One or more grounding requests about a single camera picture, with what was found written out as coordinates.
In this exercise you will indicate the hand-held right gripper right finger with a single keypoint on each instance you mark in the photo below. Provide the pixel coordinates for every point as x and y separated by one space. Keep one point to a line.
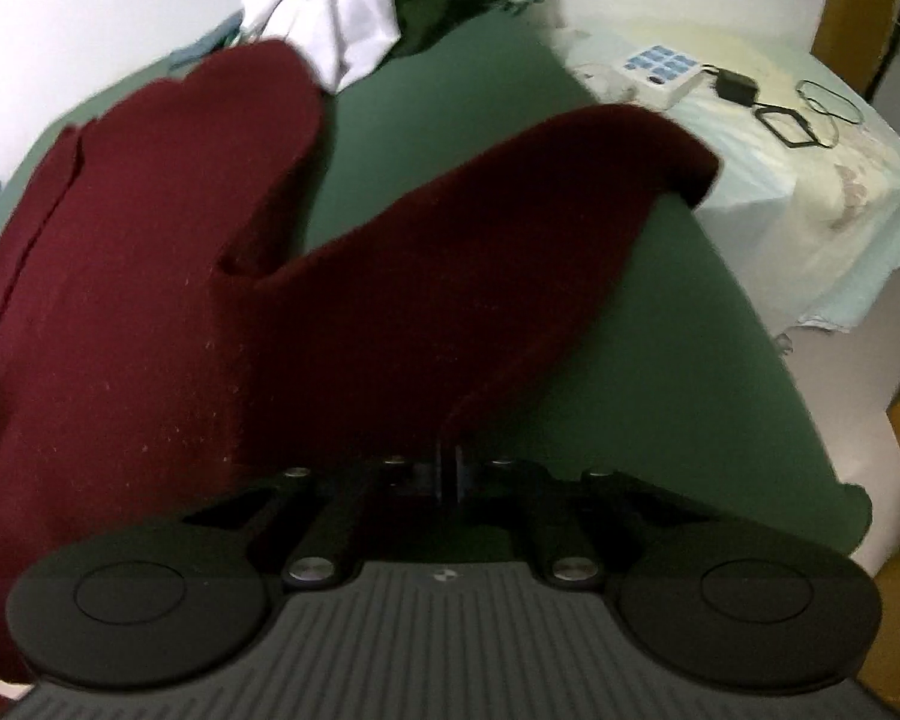
555 525

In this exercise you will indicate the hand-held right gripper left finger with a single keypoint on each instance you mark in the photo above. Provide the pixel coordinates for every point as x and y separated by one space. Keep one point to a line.
337 517

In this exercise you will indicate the maroon knit sweater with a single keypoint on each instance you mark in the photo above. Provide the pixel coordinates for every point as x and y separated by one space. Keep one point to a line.
157 315

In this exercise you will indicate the side table with light cloth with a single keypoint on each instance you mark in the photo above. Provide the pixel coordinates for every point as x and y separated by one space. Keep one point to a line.
795 202

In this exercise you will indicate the white box with blue buttons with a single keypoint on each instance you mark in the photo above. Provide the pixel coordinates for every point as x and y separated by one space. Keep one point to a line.
664 86

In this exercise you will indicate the black power adapter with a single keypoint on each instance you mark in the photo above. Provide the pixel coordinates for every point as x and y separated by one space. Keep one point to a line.
735 86

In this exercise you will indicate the blue garment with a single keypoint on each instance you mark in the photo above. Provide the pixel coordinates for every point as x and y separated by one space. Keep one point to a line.
210 41

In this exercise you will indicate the brown wooden furniture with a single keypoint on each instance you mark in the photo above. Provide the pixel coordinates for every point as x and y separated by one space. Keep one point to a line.
855 0

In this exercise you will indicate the black square frame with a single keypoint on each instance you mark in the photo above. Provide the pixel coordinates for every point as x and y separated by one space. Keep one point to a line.
763 115

